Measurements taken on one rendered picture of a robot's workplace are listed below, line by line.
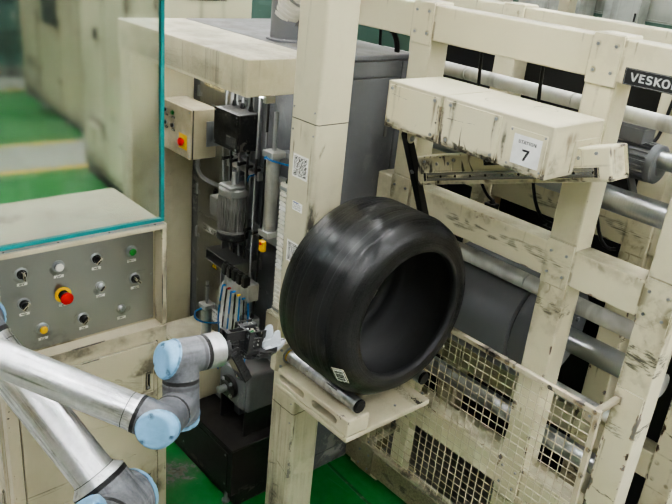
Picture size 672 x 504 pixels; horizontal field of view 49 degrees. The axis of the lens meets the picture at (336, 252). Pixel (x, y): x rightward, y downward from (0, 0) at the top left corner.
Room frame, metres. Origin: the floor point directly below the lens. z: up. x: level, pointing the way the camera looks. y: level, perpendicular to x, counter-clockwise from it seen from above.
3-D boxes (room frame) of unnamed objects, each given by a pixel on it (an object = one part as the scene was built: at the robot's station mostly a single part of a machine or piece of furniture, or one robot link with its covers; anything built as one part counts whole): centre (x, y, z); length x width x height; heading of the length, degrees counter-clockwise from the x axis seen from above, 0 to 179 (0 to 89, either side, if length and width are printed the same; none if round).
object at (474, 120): (2.18, -0.40, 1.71); 0.61 x 0.25 x 0.15; 43
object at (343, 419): (1.97, 0.00, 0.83); 0.36 x 0.09 x 0.06; 43
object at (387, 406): (2.07, -0.10, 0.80); 0.37 x 0.36 x 0.02; 133
